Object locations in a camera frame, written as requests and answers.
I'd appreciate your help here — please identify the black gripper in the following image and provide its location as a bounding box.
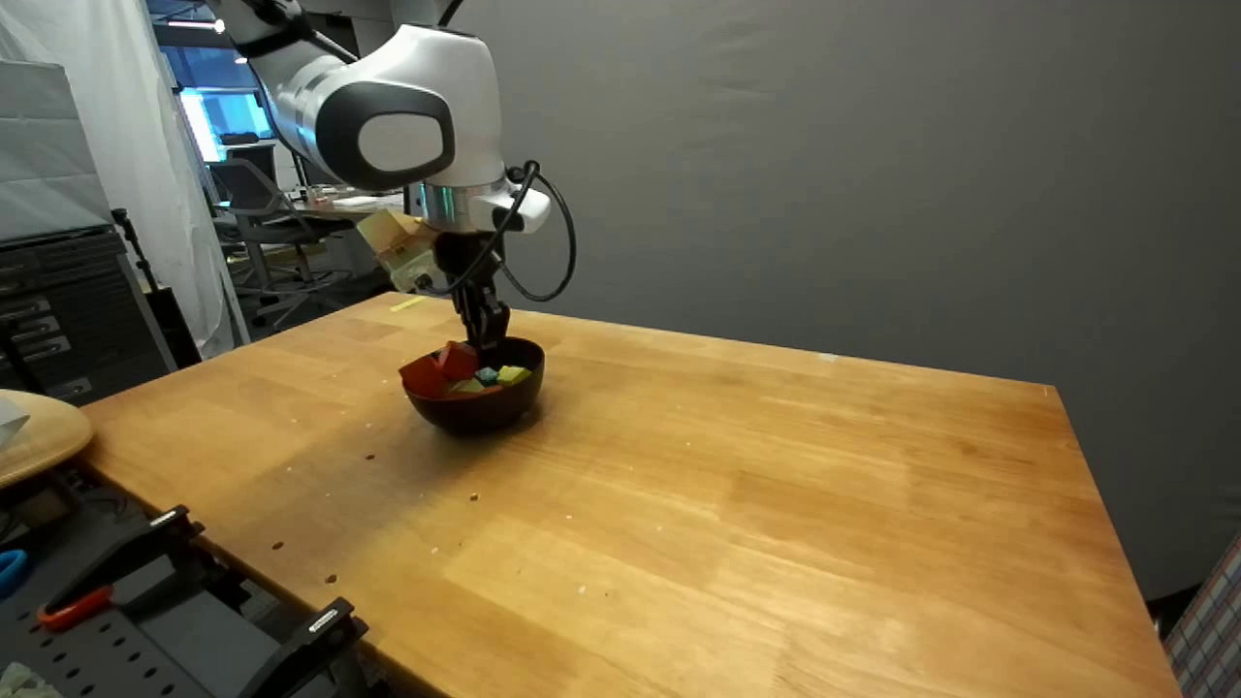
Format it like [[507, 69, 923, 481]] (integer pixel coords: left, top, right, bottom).
[[429, 229, 516, 366]]

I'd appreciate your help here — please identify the black round bowl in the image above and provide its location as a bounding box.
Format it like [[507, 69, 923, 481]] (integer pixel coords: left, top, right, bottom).
[[398, 334, 546, 440]]

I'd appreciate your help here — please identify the lit computer monitor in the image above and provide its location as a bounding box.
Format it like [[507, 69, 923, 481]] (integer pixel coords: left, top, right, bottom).
[[180, 80, 278, 167]]

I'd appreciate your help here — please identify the dark equipment cabinet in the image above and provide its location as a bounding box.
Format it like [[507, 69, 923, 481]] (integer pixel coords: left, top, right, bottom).
[[0, 224, 180, 406]]

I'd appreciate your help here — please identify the round wooden stool top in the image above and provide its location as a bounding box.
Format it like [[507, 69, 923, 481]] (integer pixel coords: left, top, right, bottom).
[[0, 385, 96, 494]]

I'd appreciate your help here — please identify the white translucent curtain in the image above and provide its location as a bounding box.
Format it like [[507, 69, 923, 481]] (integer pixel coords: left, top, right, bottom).
[[0, 0, 248, 362]]

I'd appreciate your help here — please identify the black perforated workbench board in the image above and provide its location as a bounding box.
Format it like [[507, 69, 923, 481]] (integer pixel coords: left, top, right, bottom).
[[0, 466, 393, 698]]

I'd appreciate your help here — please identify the white crumpled object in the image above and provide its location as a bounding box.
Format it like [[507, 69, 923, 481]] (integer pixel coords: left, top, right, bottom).
[[0, 661, 64, 698]]

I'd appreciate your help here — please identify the striped fabric chair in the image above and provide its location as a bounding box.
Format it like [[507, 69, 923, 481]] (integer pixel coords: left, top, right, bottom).
[[1159, 533, 1241, 698]]

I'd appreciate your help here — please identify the beige wrist camera box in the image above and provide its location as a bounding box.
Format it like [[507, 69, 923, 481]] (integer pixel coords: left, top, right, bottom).
[[353, 208, 451, 295]]

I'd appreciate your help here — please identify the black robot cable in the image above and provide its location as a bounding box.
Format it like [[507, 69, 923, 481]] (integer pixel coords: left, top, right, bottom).
[[493, 158, 582, 309]]

